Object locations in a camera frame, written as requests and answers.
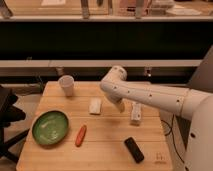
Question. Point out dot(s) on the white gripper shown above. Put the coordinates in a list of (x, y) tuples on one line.
[(120, 106)]

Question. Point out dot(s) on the white sponge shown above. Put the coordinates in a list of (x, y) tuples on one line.
[(95, 106)]

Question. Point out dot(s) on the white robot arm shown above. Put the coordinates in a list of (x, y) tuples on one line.
[(194, 104)]

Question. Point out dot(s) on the white bottle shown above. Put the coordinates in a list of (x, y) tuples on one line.
[(136, 113)]

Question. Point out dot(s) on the black remote control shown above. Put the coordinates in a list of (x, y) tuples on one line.
[(134, 149)]

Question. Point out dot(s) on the orange carrot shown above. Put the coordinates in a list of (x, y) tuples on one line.
[(80, 136)]

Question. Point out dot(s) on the white paper cup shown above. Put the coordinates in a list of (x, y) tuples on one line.
[(66, 82)]

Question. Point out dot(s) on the green bowl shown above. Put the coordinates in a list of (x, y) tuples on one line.
[(50, 128)]

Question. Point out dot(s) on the black office chair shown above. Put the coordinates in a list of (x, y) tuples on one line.
[(8, 114)]

